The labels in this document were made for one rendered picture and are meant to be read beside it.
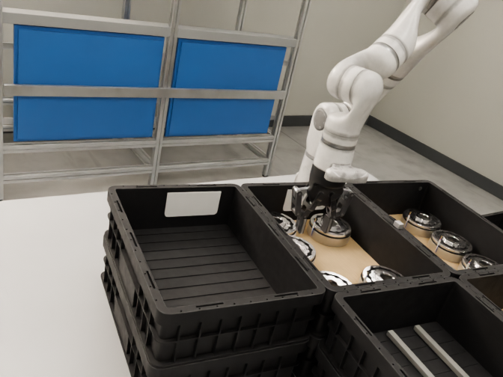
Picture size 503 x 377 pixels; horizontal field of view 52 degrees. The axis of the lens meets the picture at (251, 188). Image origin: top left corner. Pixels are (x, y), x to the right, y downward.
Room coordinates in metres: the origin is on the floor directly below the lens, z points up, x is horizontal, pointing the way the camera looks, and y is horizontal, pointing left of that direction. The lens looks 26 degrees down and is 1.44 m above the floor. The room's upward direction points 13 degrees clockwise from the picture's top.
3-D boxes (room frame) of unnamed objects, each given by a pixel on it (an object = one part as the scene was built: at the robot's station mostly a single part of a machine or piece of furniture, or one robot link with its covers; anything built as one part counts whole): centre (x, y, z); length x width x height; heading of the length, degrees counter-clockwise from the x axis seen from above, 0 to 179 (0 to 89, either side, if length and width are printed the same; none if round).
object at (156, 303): (0.83, 0.06, 0.92); 0.40 x 0.30 x 0.02; 30
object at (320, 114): (1.37, -0.17, 1.00); 0.09 x 0.09 x 0.17; 36
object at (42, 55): (2.49, 0.89, 0.60); 0.72 x 0.03 x 0.56; 128
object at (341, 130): (0.98, -0.15, 1.19); 0.09 x 0.07 x 0.15; 52
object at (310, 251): (0.97, -0.12, 0.86); 0.10 x 0.10 x 0.01
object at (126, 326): (0.83, 0.06, 0.76); 0.40 x 0.30 x 0.12; 30
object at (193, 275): (0.83, 0.06, 0.87); 0.40 x 0.30 x 0.11; 30
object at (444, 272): (0.99, -0.20, 0.92); 0.40 x 0.30 x 0.02; 30
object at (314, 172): (0.98, -0.15, 1.02); 0.08 x 0.08 x 0.09
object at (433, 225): (1.27, -0.47, 0.86); 0.10 x 0.10 x 0.01
